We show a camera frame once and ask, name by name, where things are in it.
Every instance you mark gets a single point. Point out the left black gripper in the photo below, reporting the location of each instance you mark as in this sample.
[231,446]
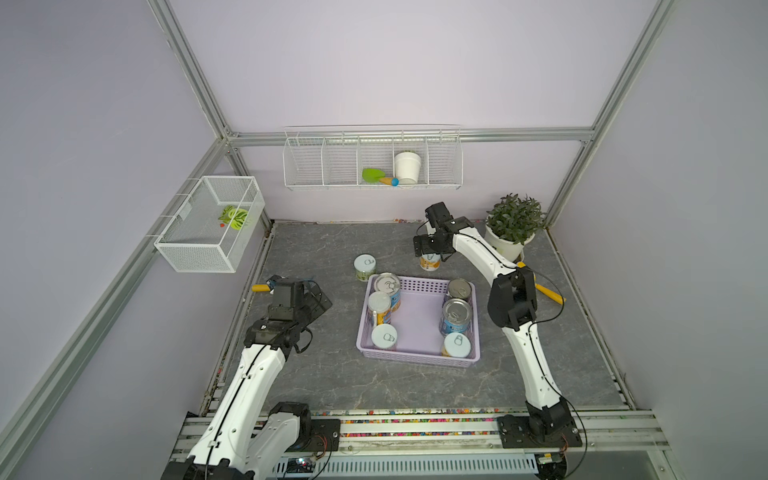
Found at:
[314,307]

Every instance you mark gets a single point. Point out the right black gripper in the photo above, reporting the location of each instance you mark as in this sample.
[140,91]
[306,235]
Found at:
[426,243]

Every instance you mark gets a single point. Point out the orange label small can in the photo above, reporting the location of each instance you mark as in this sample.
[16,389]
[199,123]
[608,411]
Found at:
[430,262]

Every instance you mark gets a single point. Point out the dark purple can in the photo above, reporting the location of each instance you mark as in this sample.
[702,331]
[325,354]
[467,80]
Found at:
[458,288]

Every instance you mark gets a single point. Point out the blue soup can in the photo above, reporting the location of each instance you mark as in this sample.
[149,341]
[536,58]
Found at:
[456,317]
[389,284]

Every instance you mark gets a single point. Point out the green label small can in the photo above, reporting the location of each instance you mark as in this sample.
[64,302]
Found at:
[365,266]

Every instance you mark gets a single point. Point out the tall colourful snack tube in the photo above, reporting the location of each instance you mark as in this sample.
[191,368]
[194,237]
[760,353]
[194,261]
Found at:
[378,308]

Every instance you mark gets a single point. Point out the pink label small can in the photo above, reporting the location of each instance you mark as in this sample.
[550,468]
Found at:
[384,336]

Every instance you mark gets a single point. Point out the yellow label small can front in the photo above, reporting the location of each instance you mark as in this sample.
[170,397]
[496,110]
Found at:
[456,345]

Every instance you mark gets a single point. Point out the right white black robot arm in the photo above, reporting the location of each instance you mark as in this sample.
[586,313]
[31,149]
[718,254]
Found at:
[512,306]

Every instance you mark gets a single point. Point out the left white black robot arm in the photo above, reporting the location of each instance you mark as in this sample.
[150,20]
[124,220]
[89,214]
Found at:
[229,448]

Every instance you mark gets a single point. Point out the purple plastic basket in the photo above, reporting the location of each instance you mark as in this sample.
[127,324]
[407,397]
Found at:
[416,322]

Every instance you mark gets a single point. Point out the white mesh side basket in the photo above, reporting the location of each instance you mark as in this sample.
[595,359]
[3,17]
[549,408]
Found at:
[193,241]

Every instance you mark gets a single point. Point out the green toy in basket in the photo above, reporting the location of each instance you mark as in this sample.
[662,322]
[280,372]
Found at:
[233,217]

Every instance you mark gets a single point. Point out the potted green plant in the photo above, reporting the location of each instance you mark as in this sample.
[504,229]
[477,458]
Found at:
[512,223]

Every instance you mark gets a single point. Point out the small white pot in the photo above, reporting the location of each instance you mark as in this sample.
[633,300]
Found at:
[407,166]

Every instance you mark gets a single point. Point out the green toy scoop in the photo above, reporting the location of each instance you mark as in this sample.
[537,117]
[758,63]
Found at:
[375,176]

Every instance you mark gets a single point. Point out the yellow toy shovel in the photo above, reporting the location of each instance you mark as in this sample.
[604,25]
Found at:
[552,295]

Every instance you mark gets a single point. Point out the coloured beads on edge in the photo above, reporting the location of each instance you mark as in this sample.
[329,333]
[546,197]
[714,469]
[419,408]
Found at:
[444,422]

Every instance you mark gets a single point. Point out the teal toy fork yellow handle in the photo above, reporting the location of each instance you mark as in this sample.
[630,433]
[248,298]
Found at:
[261,288]

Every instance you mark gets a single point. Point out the white wire wall shelf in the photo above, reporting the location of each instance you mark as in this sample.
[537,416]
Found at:
[334,159]

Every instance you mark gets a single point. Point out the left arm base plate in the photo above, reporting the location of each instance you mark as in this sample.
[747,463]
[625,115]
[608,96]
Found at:
[318,435]

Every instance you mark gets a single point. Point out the aluminium mounting rail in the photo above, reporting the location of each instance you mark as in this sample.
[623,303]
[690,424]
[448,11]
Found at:
[606,432]

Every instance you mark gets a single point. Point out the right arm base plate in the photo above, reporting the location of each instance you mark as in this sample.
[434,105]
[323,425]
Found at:
[517,432]

